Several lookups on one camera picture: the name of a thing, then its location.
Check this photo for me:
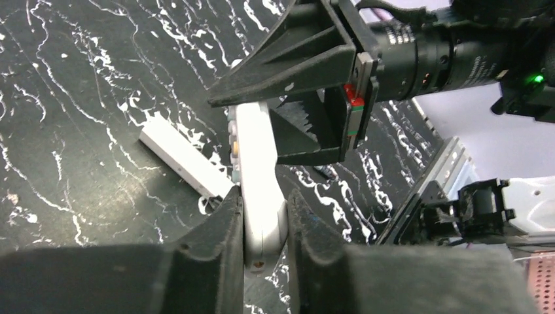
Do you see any white remote control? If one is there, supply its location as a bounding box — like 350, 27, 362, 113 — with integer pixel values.
228, 101, 288, 277

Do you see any aluminium frame rail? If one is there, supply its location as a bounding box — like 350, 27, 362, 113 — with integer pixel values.
376, 137, 479, 245

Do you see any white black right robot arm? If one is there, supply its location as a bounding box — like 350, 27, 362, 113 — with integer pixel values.
207, 1, 554, 249

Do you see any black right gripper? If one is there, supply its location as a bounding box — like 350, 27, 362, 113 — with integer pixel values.
207, 1, 512, 166

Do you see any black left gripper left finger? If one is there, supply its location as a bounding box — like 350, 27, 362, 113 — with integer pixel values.
1, 187, 244, 313

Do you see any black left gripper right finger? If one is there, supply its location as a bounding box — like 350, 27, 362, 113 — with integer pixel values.
287, 190, 537, 313

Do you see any long white rectangular block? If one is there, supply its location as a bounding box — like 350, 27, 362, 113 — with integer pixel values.
139, 117, 234, 199

